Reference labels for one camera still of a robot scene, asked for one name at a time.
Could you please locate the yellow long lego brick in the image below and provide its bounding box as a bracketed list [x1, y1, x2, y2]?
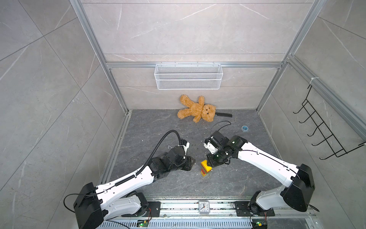
[201, 160, 212, 174]

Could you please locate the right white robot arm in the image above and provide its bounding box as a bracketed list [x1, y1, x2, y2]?
[204, 131, 315, 215]

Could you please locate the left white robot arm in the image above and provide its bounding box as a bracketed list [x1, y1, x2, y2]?
[73, 149, 195, 229]

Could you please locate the blue tape roll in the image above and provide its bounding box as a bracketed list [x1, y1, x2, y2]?
[242, 126, 249, 132]

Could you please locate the black comb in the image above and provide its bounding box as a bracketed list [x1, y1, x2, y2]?
[216, 112, 233, 117]

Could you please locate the brown teddy bear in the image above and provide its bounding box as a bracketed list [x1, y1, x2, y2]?
[177, 94, 216, 123]

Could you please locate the small white clock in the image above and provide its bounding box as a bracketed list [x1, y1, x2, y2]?
[198, 200, 211, 214]

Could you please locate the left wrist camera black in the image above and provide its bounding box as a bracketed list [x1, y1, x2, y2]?
[167, 139, 190, 166]

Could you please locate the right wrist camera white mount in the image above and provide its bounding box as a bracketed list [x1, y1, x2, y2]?
[204, 141, 218, 155]

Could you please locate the thin black camera cable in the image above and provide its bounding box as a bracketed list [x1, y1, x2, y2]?
[210, 120, 232, 134]

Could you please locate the black corrugated cable hose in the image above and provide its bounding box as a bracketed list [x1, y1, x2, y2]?
[135, 130, 182, 177]

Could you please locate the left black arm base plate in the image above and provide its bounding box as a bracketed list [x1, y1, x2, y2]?
[144, 201, 161, 218]

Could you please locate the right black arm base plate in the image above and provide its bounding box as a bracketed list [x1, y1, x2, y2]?
[233, 201, 275, 217]

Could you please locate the white wire mesh basket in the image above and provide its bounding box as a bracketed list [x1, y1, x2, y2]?
[154, 64, 224, 90]

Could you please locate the black wire hook rack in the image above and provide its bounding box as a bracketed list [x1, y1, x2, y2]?
[293, 85, 366, 160]

